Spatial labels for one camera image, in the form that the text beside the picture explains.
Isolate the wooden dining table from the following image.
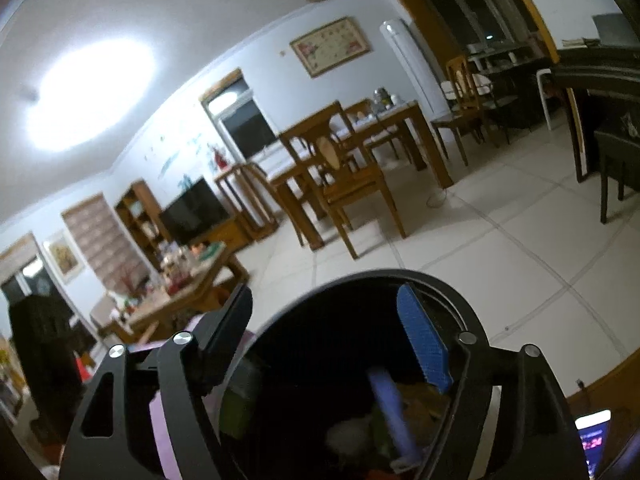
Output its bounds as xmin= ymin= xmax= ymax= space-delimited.
xmin=267 ymin=100 xmax=453 ymax=251

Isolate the wooden bookshelf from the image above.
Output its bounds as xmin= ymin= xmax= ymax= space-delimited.
xmin=115 ymin=180 xmax=168 ymax=271

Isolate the wooden television cabinet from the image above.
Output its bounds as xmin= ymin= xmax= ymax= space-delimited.
xmin=185 ymin=215 xmax=251 ymax=256

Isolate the wooden dining chair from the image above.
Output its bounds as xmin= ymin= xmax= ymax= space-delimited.
xmin=431 ymin=55 xmax=501 ymax=166
xmin=279 ymin=101 xmax=407 ymax=260
xmin=345 ymin=100 xmax=401 ymax=161

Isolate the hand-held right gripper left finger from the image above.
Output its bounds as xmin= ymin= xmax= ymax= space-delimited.
xmin=59 ymin=284 xmax=253 ymax=480

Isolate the black round trash bin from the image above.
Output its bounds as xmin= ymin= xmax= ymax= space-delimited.
xmin=220 ymin=269 xmax=493 ymax=480

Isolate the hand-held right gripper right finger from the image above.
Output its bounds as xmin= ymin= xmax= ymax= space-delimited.
xmin=396 ymin=282 xmax=591 ymax=480

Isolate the green packet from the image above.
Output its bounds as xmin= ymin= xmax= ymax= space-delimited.
xmin=220 ymin=360 xmax=262 ymax=436

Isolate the black television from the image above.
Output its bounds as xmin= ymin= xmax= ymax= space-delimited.
xmin=159 ymin=177 xmax=232 ymax=247

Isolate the blue tube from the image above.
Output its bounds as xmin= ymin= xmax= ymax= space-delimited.
xmin=367 ymin=367 xmax=421 ymax=461

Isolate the pink cloth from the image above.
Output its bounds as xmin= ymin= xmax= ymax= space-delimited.
xmin=149 ymin=310 xmax=251 ymax=480

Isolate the wooden coffee table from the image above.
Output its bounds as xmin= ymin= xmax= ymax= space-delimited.
xmin=90 ymin=247 xmax=251 ymax=346

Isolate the lit phone screen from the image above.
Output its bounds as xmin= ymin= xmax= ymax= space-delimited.
xmin=575 ymin=410 xmax=613 ymax=480

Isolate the white floor air conditioner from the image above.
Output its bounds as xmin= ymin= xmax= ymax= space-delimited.
xmin=380 ymin=19 xmax=451 ymax=118

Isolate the white shipping bag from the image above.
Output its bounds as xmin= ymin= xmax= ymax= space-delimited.
xmin=325 ymin=412 xmax=383 ymax=458

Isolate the dark window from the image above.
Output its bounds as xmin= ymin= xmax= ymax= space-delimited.
xmin=200 ymin=69 xmax=278 ymax=163

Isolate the small framed picture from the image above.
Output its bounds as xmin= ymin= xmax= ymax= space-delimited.
xmin=42 ymin=230 xmax=83 ymax=286

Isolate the framed floral picture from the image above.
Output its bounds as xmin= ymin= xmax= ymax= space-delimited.
xmin=290 ymin=16 xmax=372 ymax=78

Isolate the window roller blind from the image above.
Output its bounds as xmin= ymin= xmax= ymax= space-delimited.
xmin=62 ymin=192 xmax=151 ymax=288

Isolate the bright ceiling light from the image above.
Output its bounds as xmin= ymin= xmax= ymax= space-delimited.
xmin=27 ymin=40 xmax=156 ymax=151

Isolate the wooden plant stand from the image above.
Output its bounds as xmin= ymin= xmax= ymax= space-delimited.
xmin=215 ymin=162 xmax=280 ymax=241

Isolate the wooden doorway frame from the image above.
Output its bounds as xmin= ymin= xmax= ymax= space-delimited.
xmin=387 ymin=0 xmax=558 ymax=61

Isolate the dark table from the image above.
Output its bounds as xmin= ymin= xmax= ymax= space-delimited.
xmin=470 ymin=55 xmax=551 ymax=131

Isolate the black hanging coat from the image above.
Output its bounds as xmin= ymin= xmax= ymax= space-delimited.
xmin=7 ymin=294 xmax=83 ymax=443

